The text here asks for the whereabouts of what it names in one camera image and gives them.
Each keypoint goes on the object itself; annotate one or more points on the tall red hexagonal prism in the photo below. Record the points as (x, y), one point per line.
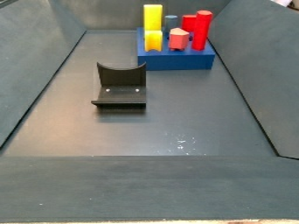
(200, 29)

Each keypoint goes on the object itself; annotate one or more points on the yellow arch block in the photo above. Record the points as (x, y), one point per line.
(152, 27)

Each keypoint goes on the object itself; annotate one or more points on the blue shape sorter base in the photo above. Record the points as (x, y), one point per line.
(172, 60)

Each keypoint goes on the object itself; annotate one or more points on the blue cylinder block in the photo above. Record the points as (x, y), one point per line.
(170, 22)

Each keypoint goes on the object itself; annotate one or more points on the red rounded block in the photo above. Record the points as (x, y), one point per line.
(188, 22)

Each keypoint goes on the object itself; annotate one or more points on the red pentagon block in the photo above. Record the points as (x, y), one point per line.
(179, 39)

